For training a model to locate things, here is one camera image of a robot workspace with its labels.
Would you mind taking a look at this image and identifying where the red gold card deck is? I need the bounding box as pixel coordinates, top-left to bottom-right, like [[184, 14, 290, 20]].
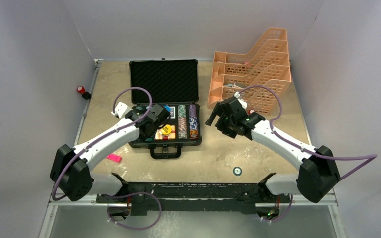
[[154, 127, 176, 141]]

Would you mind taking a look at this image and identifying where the yellow round button chip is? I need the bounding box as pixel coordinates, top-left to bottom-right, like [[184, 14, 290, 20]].
[[160, 124, 172, 135]]

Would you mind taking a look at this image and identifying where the blue round button chip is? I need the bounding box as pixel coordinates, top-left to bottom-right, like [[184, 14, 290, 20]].
[[164, 105, 171, 112]]

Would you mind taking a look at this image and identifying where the blue playing card deck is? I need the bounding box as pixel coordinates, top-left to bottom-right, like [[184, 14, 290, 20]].
[[168, 106, 176, 119]]

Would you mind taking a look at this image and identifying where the black poker set case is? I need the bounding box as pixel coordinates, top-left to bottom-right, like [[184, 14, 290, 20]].
[[129, 59, 202, 159]]

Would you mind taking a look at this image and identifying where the teal poker chip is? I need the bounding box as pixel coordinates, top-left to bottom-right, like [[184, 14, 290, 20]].
[[233, 167, 242, 176]]

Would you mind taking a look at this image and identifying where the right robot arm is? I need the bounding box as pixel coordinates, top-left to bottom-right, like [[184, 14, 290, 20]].
[[205, 97, 341, 203]]

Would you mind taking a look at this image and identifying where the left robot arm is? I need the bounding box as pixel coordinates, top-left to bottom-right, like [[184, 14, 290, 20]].
[[50, 103, 170, 203]]

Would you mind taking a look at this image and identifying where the pink highlighter marker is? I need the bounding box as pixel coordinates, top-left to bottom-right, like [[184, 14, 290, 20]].
[[107, 154, 122, 163]]

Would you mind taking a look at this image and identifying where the orange plastic file tray rack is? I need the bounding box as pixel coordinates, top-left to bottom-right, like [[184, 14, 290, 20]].
[[207, 27, 292, 114]]

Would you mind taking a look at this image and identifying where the red emergency button left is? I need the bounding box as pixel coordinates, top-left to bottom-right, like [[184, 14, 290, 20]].
[[77, 86, 92, 100]]

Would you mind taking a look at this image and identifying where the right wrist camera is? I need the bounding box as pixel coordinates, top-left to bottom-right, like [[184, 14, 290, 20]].
[[234, 91, 248, 110]]

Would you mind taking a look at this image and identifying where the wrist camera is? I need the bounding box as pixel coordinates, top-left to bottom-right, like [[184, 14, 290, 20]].
[[234, 91, 248, 110], [111, 102, 132, 119]]

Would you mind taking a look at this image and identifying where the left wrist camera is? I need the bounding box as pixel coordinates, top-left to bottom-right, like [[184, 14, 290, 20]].
[[111, 102, 132, 119]]

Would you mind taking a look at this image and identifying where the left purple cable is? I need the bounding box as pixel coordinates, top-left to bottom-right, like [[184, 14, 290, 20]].
[[51, 87, 153, 201]]

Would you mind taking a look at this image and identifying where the black base frame rail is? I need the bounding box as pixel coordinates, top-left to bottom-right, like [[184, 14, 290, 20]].
[[96, 182, 290, 216]]

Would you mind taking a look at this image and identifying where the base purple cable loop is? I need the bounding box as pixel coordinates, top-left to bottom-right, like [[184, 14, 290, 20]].
[[107, 192, 163, 231]]

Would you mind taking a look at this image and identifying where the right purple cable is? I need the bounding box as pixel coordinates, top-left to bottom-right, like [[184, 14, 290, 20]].
[[236, 85, 378, 181]]

